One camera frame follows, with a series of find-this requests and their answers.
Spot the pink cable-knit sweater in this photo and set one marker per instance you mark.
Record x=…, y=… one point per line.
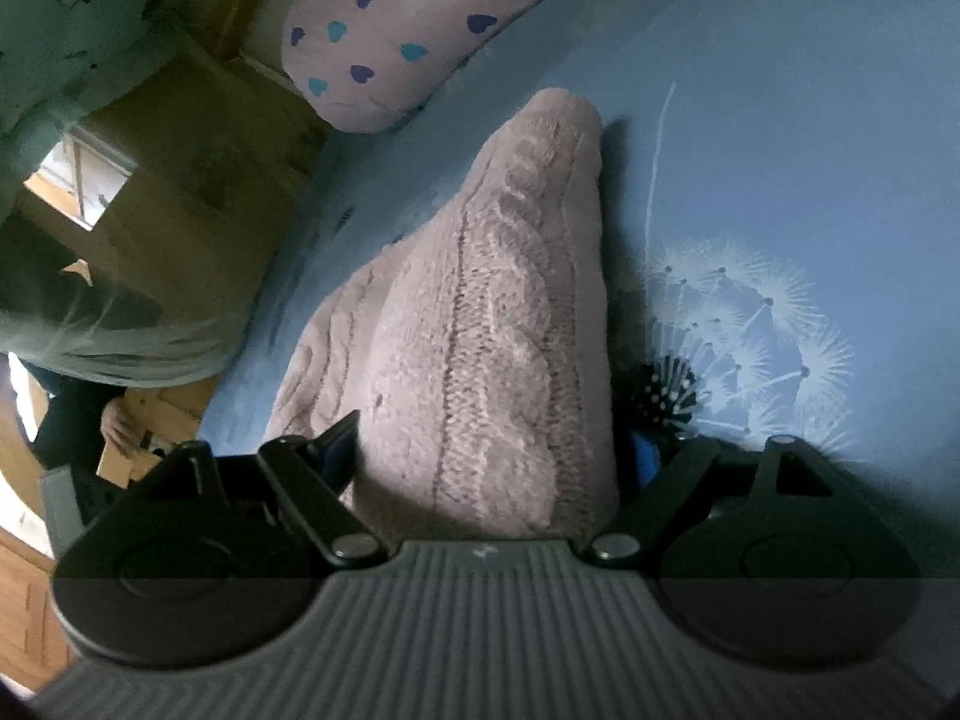
x=474, y=351

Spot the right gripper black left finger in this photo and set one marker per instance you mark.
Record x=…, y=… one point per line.
x=299, y=484

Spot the wooden drawer cabinet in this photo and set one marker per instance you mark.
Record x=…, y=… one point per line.
x=34, y=646

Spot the pink heart-print rolled quilt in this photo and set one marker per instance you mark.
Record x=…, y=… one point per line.
x=365, y=65

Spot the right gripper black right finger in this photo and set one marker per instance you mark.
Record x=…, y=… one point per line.
x=665, y=490

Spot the blue dandelion bed sheet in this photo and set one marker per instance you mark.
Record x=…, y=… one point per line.
x=780, y=205

